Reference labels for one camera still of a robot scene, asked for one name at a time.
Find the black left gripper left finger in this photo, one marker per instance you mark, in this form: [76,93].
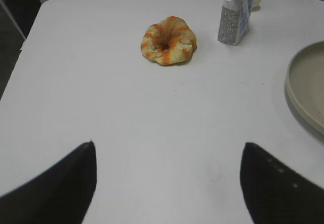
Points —
[61,194]

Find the orange glazed donut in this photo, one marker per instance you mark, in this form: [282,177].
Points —
[169,42]

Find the small milk carton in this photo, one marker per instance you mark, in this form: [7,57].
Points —
[234,21]

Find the beige round plate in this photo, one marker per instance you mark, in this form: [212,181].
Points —
[304,86]

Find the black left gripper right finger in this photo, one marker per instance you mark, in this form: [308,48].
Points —
[275,193]

